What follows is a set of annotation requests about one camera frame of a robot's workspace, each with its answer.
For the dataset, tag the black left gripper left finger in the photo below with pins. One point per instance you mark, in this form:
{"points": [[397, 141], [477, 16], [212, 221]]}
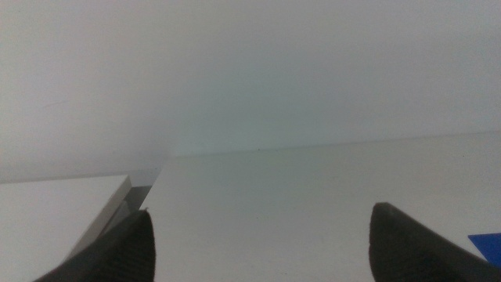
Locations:
{"points": [[121, 254]]}

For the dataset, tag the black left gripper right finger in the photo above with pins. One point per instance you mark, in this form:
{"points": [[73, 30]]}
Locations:
{"points": [[407, 254]]}

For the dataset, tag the blue mat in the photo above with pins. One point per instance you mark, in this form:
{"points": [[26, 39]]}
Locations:
{"points": [[488, 246]]}

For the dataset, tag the white side table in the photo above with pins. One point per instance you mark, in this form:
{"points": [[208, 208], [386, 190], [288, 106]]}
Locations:
{"points": [[47, 223]]}

